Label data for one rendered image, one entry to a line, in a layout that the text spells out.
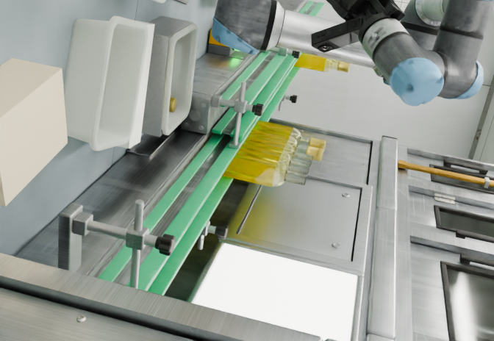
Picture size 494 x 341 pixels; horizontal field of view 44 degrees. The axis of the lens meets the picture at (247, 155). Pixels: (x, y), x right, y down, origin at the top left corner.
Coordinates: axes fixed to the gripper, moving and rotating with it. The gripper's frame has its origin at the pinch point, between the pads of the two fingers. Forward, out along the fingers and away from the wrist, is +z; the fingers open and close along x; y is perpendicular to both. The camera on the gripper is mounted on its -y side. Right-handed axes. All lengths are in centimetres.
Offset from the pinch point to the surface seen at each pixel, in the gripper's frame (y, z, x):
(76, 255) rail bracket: -46, -38, 37
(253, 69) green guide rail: -41, 35, -33
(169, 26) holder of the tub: -28.9, 12.8, 13.6
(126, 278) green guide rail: -47, -41, 28
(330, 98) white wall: -202, 380, -482
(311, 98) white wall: -218, 392, -469
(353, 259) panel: -42, -33, -34
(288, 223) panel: -51, -15, -31
